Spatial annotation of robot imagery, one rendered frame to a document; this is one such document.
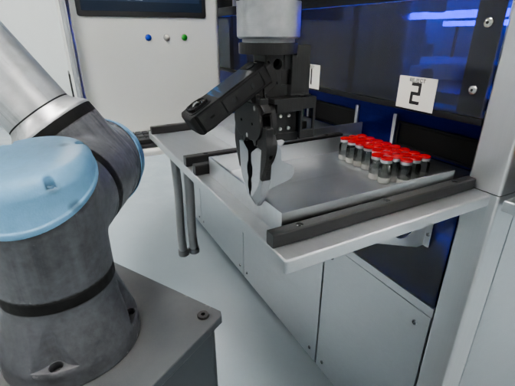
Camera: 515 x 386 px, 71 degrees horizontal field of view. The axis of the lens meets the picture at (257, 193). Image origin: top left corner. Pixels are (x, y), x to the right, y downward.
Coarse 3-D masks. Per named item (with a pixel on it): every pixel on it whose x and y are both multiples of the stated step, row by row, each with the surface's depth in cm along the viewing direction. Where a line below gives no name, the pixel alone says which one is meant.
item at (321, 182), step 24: (288, 144) 75; (312, 144) 77; (336, 144) 80; (216, 168) 65; (240, 168) 71; (312, 168) 71; (336, 168) 71; (360, 168) 71; (240, 192) 57; (288, 192) 60; (312, 192) 60; (336, 192) 60; (360, 192) 52; (384, 192) 54; (264, 216) 51; (288, 216) 47; (312, 216) 49
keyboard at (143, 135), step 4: (136, 132) 117; (140, 132) 117; (144, 132) 117; (148, 132) 117; (136, 136) 113; (140, 136) 113; (144, 136) 113; (148, 136) 113; (140, 140) 109; (144, 140) 109; (148, 140) 110; (140, 144) 109; (144, 144) 109; (148, 144) 109; (152, 144) 110; (144, 148) 109
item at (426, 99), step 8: (400, 80) 71; (408, 80) 69; (416, 80) 68; (424, 80) 66; (432, 80) 65; (400, 88) 71; (408, 88) 70; (416, 88) 68; (424, 88) 67; (432, 88) 65; (400, 96) 72; (408, 96) 70; (416, 96) 69; (424, 96) 67; (432, 96) 66; (400, 104) 72; (408, 104) 70; (424, 104) 67; (432, 104) 66
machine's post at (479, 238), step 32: (512, 32) 53; (512, 64) 53; (512, 96) 54; (512, 128) 55; (480, 160) 60; (512, 160) 56; (512, 192) 60; (480, 224) 62; (480, 256) 64; (448, 288) 71; (480, 288) 68; (448, 320) 72; (448, 352) 74; (416, 384) 84; (448, 384) 78
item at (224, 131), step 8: (304, 112) 115; (224, 120) 103; (232, 120) 104; (304, 120) 110; (216, 128) 92; (224, 128) 87; (232, 128) 101; (320, 128) 88; (328, 128) 89; (336, 128) 90; (344, 128) 91; (352, 128) 92; (360, 128) 94; (216, 136) 93; (224, 136) 88; (232, 136) 84; (232, 144) 85
